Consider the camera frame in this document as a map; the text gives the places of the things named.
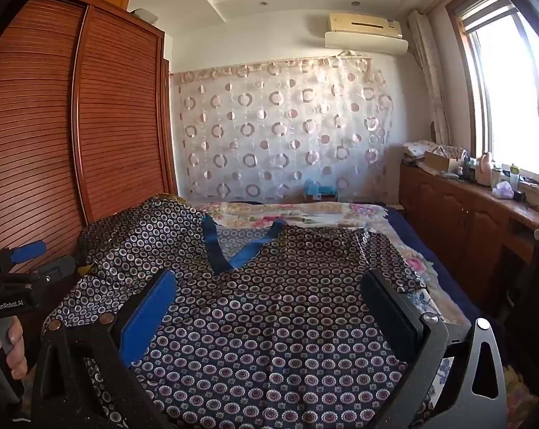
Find cardboard box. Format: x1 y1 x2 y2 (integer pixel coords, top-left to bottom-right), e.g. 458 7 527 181
424 145 470 176

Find teal box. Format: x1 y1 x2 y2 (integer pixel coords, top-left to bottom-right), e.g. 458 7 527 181
302 178 340 202

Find navy patterned bed sheet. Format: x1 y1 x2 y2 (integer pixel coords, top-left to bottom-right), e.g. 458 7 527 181
41 194 433 429

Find sheer circle-patterned curtain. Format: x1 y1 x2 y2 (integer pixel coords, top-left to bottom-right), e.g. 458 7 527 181
170 55 396 203

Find folded floral cloth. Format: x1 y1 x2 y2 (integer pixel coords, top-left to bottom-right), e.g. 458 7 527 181
400 140 441 160

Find white box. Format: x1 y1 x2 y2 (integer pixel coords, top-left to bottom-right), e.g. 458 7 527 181
129 8 159 26

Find wooden-framed window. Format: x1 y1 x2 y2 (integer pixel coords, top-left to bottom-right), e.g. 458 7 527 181
446 0 539 185

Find brown slatted wooden wardrobe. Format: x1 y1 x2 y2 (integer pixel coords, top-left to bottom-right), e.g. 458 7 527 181
0 0 179 278

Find dark wooden chair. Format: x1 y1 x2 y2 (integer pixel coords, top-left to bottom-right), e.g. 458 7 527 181
504 222 539 358

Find long wooden side cabinet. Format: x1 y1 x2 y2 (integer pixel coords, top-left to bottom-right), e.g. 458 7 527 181
398 160 539 310

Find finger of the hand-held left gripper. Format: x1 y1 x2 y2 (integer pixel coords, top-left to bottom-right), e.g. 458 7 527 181
0 239 48 276
27 255 76 290

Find pink bottle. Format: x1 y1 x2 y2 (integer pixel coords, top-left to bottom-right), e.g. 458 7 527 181
477 151 494 187

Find person's left hand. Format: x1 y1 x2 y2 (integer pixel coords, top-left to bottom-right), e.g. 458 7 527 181
0 319 30 384

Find floral window curtain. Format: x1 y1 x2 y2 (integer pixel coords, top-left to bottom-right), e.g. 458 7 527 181
407 9 454 144

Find floral bed sheet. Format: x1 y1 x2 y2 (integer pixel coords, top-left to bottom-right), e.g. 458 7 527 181
193 200 472 328

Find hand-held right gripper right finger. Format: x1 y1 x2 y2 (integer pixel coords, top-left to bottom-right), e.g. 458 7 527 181
361 268 507 429

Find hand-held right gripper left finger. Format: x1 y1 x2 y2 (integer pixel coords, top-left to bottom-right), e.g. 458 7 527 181
30 268 178 429

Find dark blue bed sheet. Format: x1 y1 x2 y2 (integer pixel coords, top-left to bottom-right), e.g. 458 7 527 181
383 204 482 318

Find white air conditioner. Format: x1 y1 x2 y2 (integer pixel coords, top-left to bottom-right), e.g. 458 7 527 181
324 11 409 57

